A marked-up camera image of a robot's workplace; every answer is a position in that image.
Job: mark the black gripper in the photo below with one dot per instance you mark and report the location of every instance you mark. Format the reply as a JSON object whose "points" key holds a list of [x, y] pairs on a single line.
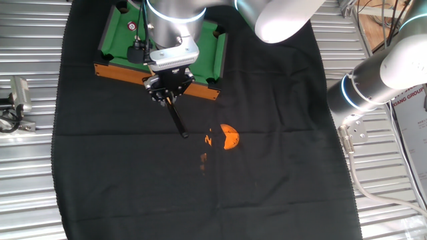
{"points": [[174, 79]]}

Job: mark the wooden pool cue black butt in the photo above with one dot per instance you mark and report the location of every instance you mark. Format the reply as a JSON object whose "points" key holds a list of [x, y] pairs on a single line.
{"points": [[178, 120]]}

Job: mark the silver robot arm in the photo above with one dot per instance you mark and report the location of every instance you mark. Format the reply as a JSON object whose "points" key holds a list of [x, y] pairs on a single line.
{"points": [[173, 30]]}

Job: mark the red striped pool ball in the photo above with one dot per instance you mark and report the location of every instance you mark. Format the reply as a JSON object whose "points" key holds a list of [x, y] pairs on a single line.
{"points": [[131, 26]]}

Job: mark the mini green pool table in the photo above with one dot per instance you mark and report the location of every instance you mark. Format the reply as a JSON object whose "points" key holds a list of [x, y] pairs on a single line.
{"points": [[115, 40]]}

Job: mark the black cloth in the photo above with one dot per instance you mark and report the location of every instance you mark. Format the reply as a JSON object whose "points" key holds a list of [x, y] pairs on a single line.
{"points": [[133, 183]]}

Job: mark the brown wooden board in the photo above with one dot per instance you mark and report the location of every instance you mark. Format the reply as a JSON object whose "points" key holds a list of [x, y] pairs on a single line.
{"points": [[373, 33]]}

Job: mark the white metal bar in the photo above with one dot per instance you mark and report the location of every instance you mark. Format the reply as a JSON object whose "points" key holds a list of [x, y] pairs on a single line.
{"points": [[373, 11]]}

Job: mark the white printed sign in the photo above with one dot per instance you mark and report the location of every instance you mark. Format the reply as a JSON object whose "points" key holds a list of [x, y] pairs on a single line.
{"points": [[412, 126]]}

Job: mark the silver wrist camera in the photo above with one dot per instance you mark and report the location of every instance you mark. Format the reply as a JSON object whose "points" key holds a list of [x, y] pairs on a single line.
{"points": [[173, 58]]}

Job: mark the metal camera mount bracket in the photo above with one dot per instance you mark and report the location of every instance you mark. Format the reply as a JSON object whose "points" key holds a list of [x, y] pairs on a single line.
{"points": [[28, 126]]}

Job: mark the silver finned external camera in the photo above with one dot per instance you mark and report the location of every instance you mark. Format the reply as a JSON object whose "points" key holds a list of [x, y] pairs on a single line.
{"points": [[21, 93]]}

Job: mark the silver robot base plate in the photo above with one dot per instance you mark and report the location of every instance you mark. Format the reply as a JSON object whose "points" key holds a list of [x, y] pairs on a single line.
{"points": [[359, 131]]}

